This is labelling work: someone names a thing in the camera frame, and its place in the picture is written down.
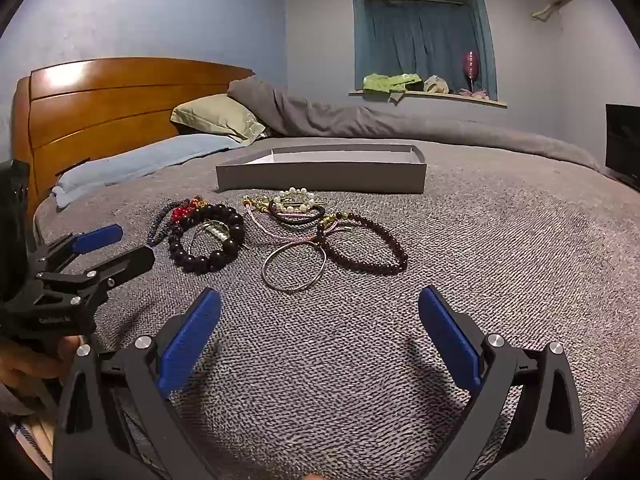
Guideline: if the windowsill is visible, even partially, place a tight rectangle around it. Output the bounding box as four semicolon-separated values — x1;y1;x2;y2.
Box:
348;89;507;108

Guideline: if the pearl hair clip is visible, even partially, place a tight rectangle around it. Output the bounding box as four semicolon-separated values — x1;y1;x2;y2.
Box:
192;220;233;243

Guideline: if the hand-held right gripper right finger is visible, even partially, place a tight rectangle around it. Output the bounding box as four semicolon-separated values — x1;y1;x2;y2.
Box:
417;285;588;480

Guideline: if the pink braided cord bracelet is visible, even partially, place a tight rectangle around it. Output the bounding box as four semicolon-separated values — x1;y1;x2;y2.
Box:
242;195;361;261

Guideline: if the silver wire bangle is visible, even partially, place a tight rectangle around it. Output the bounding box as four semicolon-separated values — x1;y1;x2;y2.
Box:
262;242;328;292

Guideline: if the black cord bracelet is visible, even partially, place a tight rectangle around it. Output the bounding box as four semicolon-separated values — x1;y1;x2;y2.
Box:
268;200;327;226

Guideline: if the brown bead bracelet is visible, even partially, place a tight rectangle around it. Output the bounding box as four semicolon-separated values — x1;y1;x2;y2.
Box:
316;211;409;277

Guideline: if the green cloth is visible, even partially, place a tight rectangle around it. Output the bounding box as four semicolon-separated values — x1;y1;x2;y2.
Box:
362;74;423;103

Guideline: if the green pillow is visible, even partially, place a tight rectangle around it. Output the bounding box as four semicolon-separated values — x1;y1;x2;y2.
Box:
170;94;271;143

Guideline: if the grey duvet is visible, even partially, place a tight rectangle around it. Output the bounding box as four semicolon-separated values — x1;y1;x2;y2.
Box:
227;75;601;173

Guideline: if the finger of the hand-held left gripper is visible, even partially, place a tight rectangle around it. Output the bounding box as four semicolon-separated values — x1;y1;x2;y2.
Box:
37;246;156;311
27;224;124;273

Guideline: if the wooden headboard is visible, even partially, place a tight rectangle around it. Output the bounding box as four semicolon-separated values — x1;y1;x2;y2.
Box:
12;57;256;216

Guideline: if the large black bead bracelet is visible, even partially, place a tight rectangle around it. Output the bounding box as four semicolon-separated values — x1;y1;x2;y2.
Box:
167;204;247;275

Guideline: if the person's left hand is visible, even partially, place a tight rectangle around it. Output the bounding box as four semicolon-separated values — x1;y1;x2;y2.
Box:
0;335;82;402

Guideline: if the pink wine glass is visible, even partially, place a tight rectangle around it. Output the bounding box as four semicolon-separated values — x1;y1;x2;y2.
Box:
463;50;482;95

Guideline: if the small dark bead bracelet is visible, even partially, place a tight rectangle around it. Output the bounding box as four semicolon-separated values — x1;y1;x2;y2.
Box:
146;200;181;248

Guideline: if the grey cardboard box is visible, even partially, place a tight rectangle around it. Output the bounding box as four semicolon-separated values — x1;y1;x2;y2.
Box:
216;144;427;195

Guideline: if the red bead gold chain bracelet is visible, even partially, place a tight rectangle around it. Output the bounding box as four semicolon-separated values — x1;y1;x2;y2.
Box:
171;195;207;225

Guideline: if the black monitor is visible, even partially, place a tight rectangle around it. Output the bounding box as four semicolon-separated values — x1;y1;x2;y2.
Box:
605;103;640;186

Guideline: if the blue pillow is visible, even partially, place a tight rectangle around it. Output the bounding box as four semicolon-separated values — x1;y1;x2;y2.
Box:
50;132;246;208

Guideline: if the blue curtain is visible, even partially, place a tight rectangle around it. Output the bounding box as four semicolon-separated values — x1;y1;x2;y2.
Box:
352;0;498;101

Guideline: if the white patterned cloth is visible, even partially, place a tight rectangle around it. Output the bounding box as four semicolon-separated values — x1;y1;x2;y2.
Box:
10;417;55;480

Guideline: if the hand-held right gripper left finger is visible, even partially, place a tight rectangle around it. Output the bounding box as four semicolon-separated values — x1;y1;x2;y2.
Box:
52;287;223;480

